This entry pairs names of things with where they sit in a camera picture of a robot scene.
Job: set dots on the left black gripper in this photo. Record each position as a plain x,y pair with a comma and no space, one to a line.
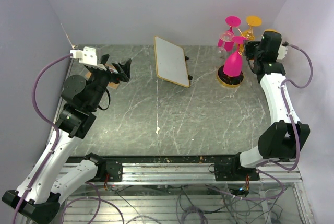
123,70

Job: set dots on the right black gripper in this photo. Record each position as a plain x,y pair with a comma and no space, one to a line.
249,45

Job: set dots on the pink wine glass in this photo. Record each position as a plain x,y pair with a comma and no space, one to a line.
233,64
232,22

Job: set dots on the clear wine glass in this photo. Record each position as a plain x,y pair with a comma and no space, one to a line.
225,43

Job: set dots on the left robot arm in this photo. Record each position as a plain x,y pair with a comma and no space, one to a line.
41,194

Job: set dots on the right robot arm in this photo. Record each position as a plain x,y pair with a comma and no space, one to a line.
283,141

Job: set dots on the right orange wine glass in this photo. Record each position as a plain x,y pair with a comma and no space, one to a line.
270,30

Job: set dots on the orange wine glass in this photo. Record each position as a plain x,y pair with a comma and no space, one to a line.
252,21
270,30

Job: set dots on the back orange wine glass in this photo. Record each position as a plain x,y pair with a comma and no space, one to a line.
252,21

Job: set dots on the gold wine glass rack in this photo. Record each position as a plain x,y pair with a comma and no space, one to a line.
227,80

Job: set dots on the orange picture card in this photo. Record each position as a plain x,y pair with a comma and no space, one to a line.
111,84

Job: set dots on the white board yellow rim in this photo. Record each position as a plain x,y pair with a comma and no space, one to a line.
170,62

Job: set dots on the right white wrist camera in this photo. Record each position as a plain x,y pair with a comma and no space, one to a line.
282,51

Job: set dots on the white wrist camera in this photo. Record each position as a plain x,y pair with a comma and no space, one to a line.
89,56
282,51

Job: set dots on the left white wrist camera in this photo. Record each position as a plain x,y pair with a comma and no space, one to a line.
89,56

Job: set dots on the aluminium mounting rail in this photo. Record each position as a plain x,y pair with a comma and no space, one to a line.
194,173

